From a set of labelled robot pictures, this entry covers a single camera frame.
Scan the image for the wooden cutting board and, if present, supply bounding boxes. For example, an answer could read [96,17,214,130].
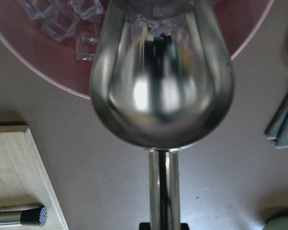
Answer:
[0,125,68,230]

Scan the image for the mint green bowl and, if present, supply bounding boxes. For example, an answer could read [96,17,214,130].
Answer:
[263,216,288,230]

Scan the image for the metal ice scoop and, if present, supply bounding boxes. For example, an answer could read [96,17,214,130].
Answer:
[90,0,234,230]

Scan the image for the clear plastic ice cubes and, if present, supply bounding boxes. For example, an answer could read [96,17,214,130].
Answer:
[18,0,188,61]

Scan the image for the dark grey folded cloth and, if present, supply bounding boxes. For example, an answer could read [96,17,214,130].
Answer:
[265,96,288,149]

